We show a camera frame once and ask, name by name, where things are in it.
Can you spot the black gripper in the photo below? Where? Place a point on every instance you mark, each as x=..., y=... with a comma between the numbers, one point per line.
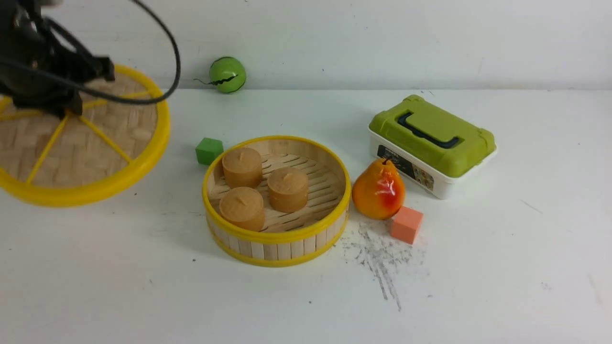
x=22, y=44

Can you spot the yellow woven steamer lid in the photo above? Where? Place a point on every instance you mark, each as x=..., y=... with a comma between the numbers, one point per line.
x=80, y=159

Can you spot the yellow bamboo steamer basket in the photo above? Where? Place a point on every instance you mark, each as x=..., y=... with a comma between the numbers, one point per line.
x=286, y=239

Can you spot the green cube block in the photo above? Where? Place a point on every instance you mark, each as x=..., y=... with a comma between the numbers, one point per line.
x=208, y=150

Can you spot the green watermelon toy ball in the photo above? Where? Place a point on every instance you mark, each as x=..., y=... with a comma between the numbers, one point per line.
x=226, y=74

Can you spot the brown dumpling back left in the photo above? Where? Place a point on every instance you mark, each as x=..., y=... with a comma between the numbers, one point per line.
x=242, y=167

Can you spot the brown dumpling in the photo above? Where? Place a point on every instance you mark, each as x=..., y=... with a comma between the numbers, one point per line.
x=243, y=207
x=242, y=167
x=288, y=189

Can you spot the brown dumpling front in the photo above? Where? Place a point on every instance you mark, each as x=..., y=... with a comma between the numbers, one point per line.
x=243, y=207

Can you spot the brown dumpling right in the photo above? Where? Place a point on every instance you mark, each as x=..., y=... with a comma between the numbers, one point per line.
x=288, y=189

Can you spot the orange yellow toy pear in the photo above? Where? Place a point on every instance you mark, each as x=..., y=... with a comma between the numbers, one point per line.
x=379, y=192

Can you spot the salmon pink cube block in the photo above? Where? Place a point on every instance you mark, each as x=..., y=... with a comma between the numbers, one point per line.
x=406, y=225

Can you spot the green lidded white box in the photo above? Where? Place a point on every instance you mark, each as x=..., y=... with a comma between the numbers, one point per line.
x=435, y=149

